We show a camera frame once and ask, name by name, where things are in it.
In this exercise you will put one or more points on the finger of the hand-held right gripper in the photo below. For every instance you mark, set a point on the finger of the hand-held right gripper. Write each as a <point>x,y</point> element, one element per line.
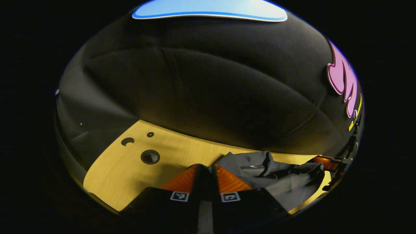
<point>325,162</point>

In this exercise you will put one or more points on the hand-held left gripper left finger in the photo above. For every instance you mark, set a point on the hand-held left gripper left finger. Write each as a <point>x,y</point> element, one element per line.
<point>162,211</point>

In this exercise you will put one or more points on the dark grey shirt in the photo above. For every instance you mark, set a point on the dark grey shirt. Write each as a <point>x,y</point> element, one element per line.
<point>286,185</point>

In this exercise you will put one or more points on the black backdrop cloth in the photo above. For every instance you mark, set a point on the black backdrop cloth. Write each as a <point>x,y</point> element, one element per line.
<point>208,81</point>

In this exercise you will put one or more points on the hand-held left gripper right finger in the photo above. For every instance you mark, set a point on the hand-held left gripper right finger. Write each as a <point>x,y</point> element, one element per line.
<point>247,211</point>

